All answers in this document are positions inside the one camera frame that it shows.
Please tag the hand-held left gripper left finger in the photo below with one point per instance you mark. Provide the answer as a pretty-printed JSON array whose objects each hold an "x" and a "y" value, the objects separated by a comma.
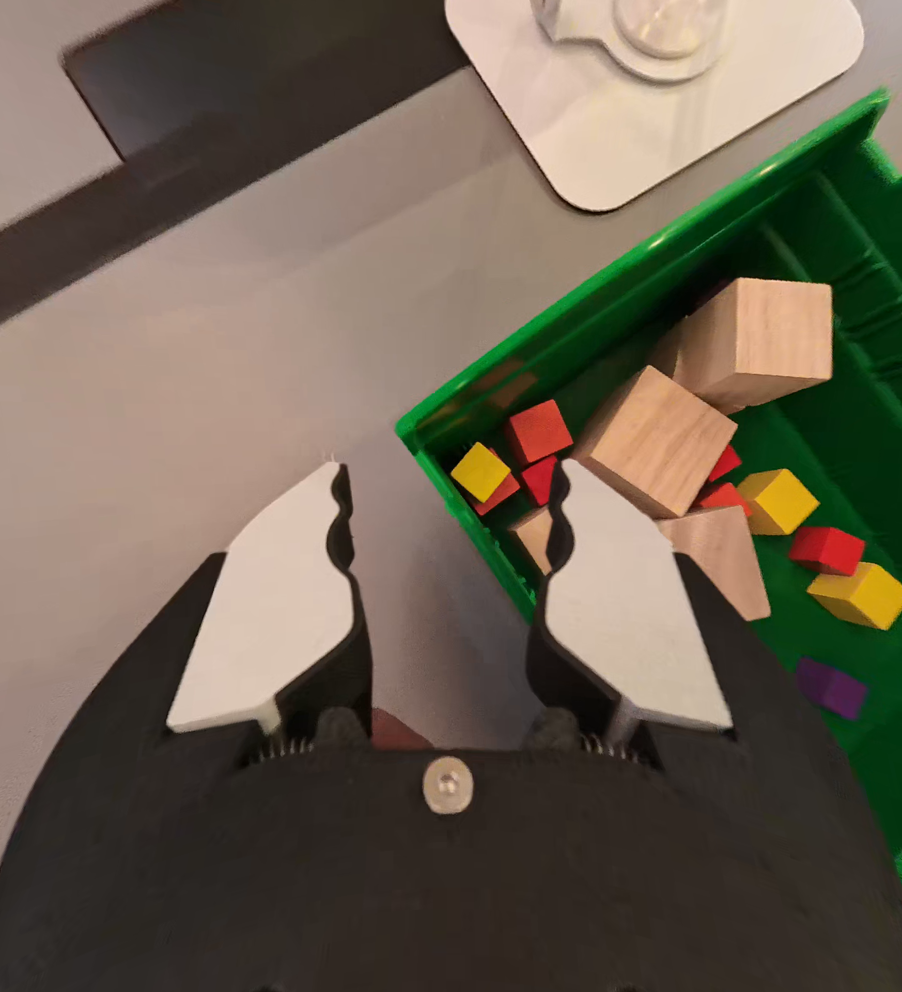
[{"x": 265, "y": 612}]

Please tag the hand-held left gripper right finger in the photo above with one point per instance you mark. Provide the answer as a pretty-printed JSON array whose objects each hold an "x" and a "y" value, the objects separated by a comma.
[{"x": 629, "y": 612}]

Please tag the green plastic box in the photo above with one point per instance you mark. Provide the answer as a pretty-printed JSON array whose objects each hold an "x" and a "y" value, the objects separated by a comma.
[{"x": 869, "y": 434}]

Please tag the clear glass pitcher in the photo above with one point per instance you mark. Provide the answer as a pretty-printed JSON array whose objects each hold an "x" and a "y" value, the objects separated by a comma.
[{"x": 660, "y": 31}]

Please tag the small purple wooden cube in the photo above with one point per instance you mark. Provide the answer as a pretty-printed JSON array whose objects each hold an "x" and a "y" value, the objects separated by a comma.
[{"x": 831, "y": 688}]

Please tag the white square tray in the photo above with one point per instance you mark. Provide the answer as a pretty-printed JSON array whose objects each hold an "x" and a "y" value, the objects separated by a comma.
[{"x": 652, "y": 132}]

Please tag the large plain wooden cube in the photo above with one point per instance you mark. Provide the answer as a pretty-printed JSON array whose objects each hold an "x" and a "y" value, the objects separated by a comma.
[
  {"x": 535, "y": 535},
  {"x": 769, "y": 341},
  {"x": 718, "y": 554},
  {"x": 652, "y": 442}
]

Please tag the small yellow wooden cube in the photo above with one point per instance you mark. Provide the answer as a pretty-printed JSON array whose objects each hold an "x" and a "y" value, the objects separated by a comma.
[
  {"x": 480, "y": 470},
  {"x": 780, "y": 500},
  {"x": 862, "y": 593}
]

